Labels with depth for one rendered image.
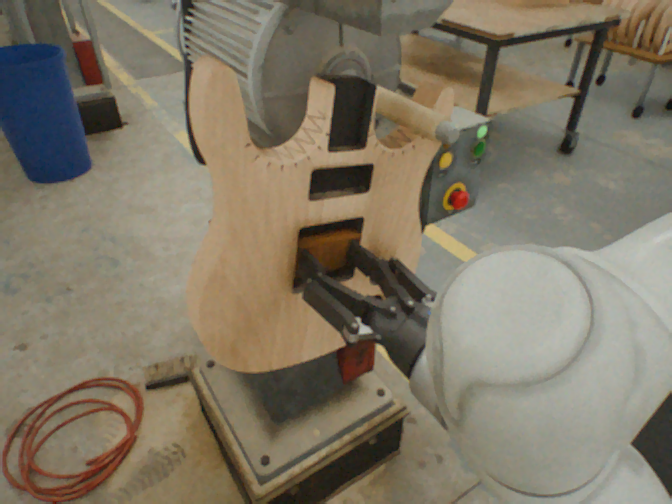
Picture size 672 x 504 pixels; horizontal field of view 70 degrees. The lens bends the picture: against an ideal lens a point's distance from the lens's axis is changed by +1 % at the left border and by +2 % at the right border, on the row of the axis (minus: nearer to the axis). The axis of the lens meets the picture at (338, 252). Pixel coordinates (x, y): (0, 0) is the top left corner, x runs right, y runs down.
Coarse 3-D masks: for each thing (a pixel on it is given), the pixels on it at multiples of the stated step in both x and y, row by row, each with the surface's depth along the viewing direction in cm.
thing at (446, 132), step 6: (444, 120) 56; (438, 126) 56; (444, 126) 55; (450, 126) 55; (456, 126) 55; (438, 132) 55; (444, 132) 55; (450, 132) 55; (456, 132) 55; (438, 138) 56; (444, 138) 55; (450, 138) 55; (456, 138) 56
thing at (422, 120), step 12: (384, 96) 62; (396, 96) 61; (384, 108) 62; (396, 108) 60; (408, 108) 59; (420, 108) 58; (396, 120) 61; (408, 120) 59; (420, 120) 57; (432, 120) 56; (420, 132) 58; (432, 132) 56
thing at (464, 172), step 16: (464, 112) 96; (464, 128) 90; (464, 144) 92; (432, 160) 89; (464, 160) 94; (480, 160) 97; (432, 176) 91; (448, 176) 94; (464, 176) 97; (480, 176) 100; (432, 192) 94; (448, 192) 96; (432, 208) 96; (448, 208) 99; (464, 208) 103
